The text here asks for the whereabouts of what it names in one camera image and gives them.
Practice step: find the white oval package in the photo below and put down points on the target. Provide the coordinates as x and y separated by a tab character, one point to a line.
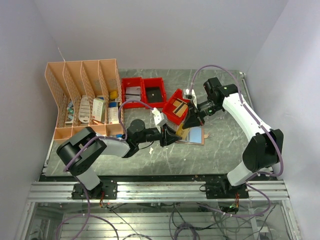
84	110

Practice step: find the aluminium frame rails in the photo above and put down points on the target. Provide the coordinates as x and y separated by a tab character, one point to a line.
160	191

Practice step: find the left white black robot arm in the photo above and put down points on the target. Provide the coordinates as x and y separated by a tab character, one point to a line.
82	150

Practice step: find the white black cards stack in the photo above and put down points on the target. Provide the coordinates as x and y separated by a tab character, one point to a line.
133	93

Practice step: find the yellow round object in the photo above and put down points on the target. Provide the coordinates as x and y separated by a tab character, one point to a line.
113	95

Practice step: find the white green box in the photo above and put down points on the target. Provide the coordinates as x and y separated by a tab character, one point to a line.
98	110

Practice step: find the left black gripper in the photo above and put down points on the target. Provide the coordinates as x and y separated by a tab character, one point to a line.
167	136

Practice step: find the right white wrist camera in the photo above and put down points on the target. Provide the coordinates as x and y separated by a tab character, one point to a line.
190	95

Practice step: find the gold VIP card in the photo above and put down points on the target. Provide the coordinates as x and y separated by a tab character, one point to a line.
183	133

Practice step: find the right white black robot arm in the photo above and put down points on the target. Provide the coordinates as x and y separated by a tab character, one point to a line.
264	143

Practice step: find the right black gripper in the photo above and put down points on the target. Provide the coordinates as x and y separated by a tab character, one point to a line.
192	120

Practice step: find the pink mesh desk organizer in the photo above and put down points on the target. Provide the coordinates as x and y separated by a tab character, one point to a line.
74	86

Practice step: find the brown leather card holder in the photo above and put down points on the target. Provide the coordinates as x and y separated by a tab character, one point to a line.
196	136

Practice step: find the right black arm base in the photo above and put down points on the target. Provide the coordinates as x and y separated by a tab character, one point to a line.
223	190

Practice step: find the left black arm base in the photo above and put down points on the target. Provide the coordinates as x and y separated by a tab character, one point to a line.
106	190

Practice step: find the gold cards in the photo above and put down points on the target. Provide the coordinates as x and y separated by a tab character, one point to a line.
180	107

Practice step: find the red plastic bin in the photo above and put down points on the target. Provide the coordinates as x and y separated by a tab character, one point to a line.
155	93
132	81
168	107

